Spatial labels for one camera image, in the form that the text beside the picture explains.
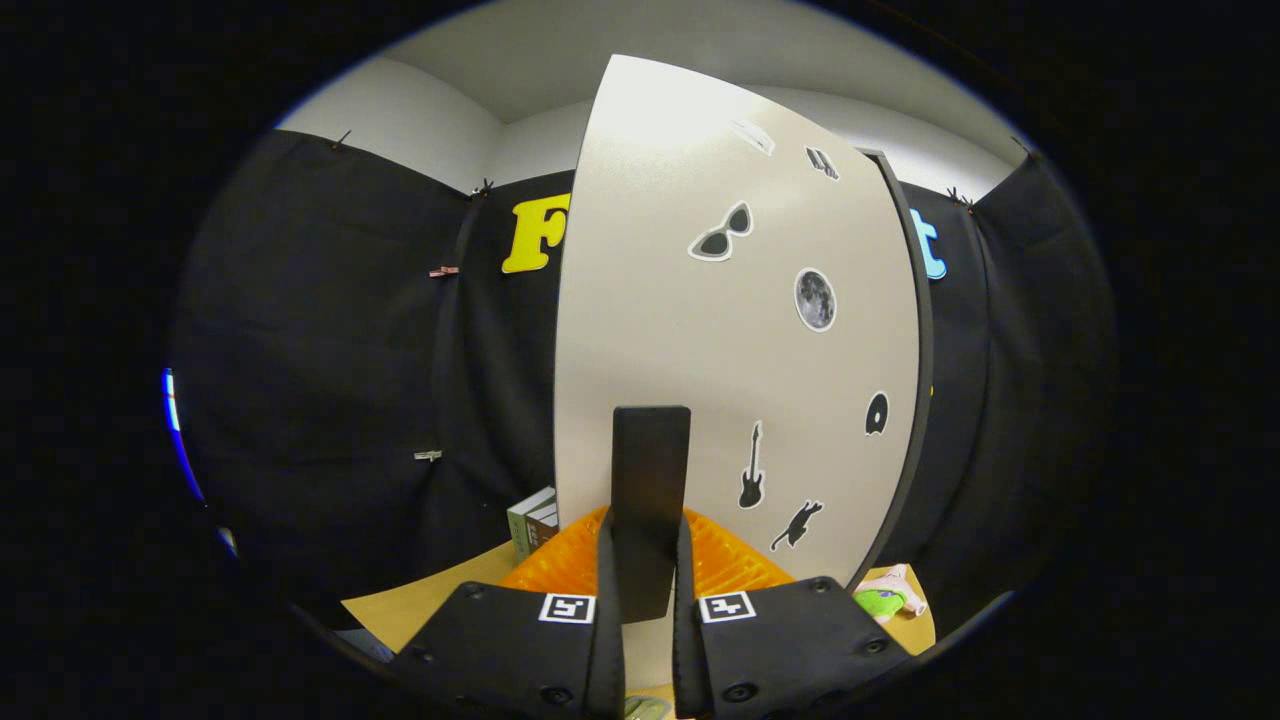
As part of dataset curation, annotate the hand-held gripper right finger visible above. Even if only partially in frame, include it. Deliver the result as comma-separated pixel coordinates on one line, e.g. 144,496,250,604
672,510,916,720

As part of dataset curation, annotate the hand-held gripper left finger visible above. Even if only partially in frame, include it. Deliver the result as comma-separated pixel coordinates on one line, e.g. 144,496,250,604
385,505,626,720

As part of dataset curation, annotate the green book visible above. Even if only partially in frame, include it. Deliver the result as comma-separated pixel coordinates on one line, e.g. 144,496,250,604
507,488,556,566

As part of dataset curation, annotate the green white plush toy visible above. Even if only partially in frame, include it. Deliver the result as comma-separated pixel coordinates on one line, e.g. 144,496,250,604
853,563,929,626

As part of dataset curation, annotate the grey cabinet body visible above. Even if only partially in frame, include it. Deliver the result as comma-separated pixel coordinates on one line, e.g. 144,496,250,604
860,148,936,591

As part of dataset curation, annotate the black backdrop cloth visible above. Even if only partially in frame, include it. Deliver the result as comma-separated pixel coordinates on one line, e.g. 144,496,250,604
170,128,1116,641

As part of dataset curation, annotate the row of black cloth clips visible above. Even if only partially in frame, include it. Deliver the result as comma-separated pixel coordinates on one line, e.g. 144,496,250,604
328,128,1041,213

